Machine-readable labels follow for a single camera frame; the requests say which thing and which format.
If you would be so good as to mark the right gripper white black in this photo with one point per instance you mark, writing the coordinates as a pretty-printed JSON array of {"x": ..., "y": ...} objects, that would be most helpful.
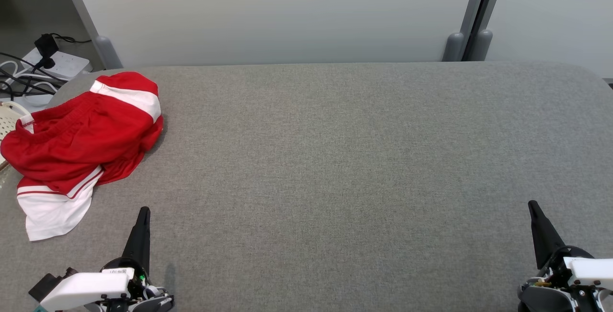
[{"x": 589, "y": 271}]

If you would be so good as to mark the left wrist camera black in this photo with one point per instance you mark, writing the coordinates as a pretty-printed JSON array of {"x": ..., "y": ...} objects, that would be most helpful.
[{"x": 45, "y": 283}]

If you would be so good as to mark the cream perforated laundry basket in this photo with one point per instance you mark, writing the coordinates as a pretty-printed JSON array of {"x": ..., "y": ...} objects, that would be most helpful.
[{"x": 8, "y": 120}]

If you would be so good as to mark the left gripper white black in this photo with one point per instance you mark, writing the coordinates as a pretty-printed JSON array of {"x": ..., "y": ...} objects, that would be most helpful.
[{"x": 86, "y": 288}]

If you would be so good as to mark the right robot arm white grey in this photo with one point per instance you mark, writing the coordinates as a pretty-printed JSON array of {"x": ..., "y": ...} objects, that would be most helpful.
[{"x": 546, "y": 300}]

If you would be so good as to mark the red shorts white stripe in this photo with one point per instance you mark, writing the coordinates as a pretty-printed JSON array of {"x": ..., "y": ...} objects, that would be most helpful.
[{"x": 81, "y": 139}]

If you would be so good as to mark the black power adapter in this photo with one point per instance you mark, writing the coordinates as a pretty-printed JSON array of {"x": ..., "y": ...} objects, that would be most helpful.
[{"x": 46, "y": 44}]

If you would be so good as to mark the red Bulls 23 jersey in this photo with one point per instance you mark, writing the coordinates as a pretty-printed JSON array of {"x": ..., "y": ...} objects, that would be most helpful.
[{"x": 48, "y": 216}]

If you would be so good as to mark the grey partition post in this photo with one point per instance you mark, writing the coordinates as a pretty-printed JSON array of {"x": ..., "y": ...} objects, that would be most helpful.
[
  {"x": 453, "y": 46},
  {"x": 109, "y": 53},
  {"x": 482, "y": 43}
]

